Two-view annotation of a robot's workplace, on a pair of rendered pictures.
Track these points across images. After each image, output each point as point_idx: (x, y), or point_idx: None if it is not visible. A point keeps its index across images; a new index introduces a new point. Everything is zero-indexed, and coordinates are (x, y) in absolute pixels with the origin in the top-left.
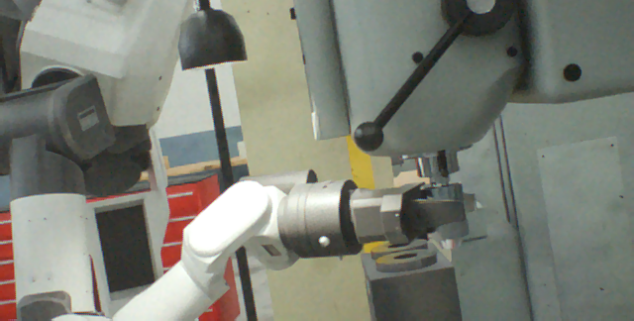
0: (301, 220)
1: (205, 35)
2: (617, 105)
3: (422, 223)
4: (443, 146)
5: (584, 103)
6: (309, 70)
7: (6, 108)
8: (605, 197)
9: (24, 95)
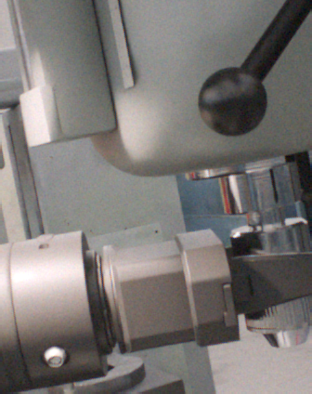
0: (6, 317)
1: None
2: (159, 190)
3: (255, 300)
4: (311, 141)
5: (127, 189)
6: None
7: None
8: None
9: None
